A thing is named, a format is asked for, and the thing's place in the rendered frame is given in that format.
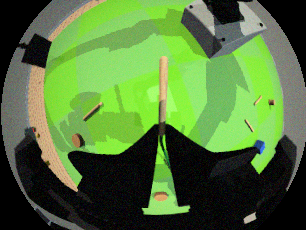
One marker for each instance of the dark green string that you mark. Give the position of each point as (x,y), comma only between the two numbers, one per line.
(162,100)

